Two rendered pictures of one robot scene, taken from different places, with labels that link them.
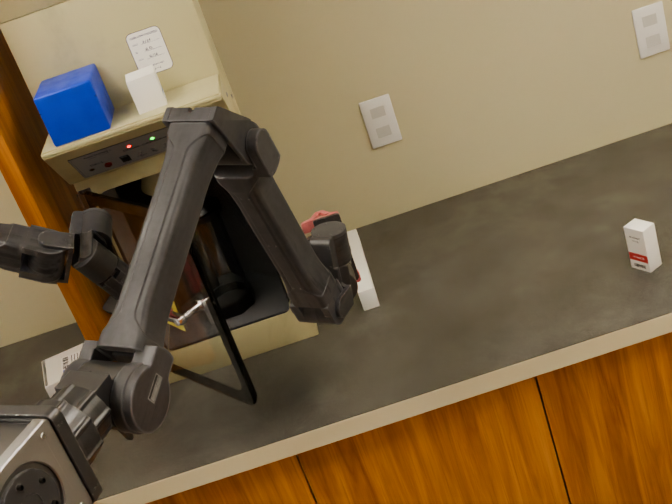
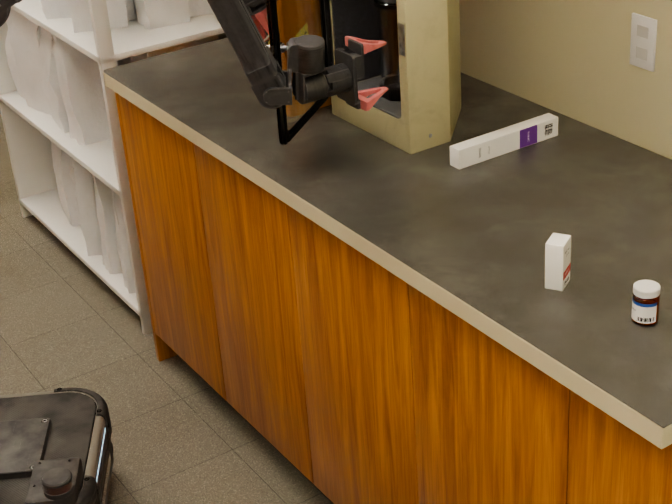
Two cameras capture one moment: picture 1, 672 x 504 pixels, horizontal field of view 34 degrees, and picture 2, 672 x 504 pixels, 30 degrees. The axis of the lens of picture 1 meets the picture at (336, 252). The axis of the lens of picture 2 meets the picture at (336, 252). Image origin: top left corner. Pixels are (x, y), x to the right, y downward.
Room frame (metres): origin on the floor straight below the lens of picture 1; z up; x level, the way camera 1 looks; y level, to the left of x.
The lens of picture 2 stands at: (0.32, -1.92, 2.06)
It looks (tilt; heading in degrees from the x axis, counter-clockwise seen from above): 28 degrees down; 57
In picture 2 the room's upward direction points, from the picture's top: 4 degrees counter-clockwise
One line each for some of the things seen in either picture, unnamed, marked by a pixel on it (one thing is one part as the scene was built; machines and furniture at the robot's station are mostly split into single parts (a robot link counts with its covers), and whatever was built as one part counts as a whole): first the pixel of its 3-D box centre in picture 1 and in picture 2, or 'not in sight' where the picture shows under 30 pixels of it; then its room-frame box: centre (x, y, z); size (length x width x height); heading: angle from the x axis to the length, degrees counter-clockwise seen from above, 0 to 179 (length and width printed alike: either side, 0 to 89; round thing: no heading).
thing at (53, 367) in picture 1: (82, 365); not in sight; (2.04, 0.59, 0.96); 0.16 x 0.12 x 0.04; 99
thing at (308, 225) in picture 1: (324, 229); (365, 54); (1.70, 0.01, 1.23); 0.09 x 0.07 x 0.07; 178
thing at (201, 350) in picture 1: (168, 297); (298, 36); (1.74, 0.31, 1.19); 0.30 x 0.01 x 0.40; 35
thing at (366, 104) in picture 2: not in sight; (367, 87); (1.70, 0.01, 1.16); 0.09 x 0.07 x 0.07; 178
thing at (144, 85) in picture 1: (146, 89); not in sight; (1.81, 0.21, 1.54); 0.05 x 0.05 x 0.06; 3
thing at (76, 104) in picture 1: (75, 104); not in sight; (1.82, 0.33, 1.56); 0.10 x 0.10 x 0.09; 88
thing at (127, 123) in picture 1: (142, 138); not in sight; (1.81, 0.25, 1.46); 0.32 x 0.11 x 0.10; 88
